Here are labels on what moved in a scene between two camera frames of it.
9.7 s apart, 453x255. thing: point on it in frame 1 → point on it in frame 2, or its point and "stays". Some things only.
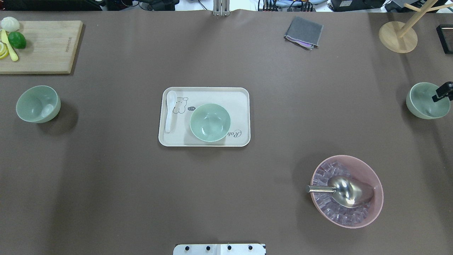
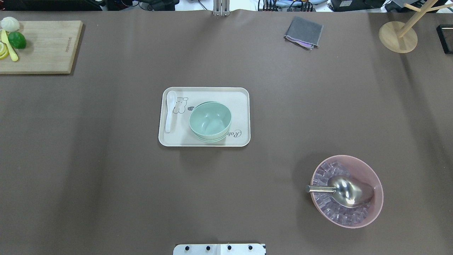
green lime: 17,39 stays
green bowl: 419,101 → 212,140
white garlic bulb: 10,24 stays
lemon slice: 4,52 stays
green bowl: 38,104 → 210,120
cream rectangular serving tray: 236,100 stays
